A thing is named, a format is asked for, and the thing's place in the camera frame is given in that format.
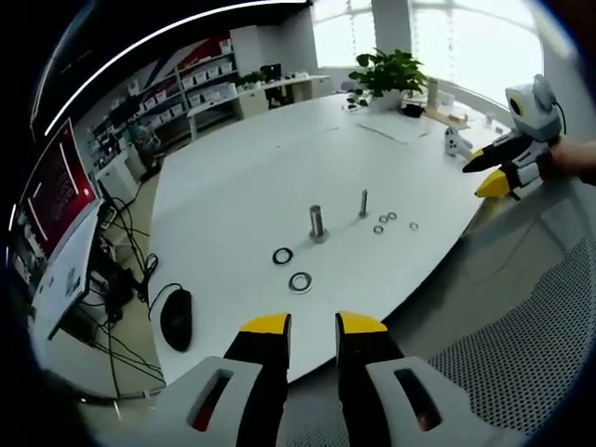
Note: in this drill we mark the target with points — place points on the green potted plant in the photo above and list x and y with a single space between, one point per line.
388 74

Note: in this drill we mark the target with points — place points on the large black washer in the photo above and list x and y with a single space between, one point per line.
274 256

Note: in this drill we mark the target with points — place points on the white game controller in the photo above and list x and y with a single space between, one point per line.
454 142

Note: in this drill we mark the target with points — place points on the grey mesh chair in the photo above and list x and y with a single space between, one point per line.
521 326

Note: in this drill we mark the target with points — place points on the large silver washer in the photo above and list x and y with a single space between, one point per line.
292 283

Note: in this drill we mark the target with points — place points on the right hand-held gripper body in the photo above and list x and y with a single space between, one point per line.
535 112

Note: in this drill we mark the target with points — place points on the small black monitor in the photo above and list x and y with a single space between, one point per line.
271 72

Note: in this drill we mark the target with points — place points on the person's right hand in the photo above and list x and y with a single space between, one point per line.
575 158

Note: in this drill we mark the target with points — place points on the thin threaded stud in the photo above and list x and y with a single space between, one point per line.
363 202

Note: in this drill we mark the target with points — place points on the black computer mouse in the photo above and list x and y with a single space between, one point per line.
177 319

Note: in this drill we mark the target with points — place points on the white storage shelving unit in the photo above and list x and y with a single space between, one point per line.
186 88

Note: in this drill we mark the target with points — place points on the white background desk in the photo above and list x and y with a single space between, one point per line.
279 90

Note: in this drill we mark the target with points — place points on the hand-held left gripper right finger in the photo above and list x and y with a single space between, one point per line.
368 386

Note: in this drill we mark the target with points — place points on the thick threaded stud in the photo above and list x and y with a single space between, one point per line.
318 221

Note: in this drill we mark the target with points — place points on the white paper sheet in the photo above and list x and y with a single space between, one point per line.
396 128

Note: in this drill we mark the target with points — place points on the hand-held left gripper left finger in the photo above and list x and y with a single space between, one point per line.
261 386

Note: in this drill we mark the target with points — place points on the white ceiling light strip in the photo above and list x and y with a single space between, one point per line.
153 37

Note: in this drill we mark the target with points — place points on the white framed computer monitor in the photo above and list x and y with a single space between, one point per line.
60 195

